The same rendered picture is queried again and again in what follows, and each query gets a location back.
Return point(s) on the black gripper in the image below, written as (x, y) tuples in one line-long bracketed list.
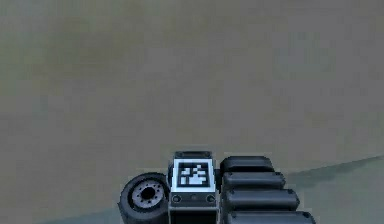
[(145, 196)]

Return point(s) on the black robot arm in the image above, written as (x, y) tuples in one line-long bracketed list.
[(253, 196)]

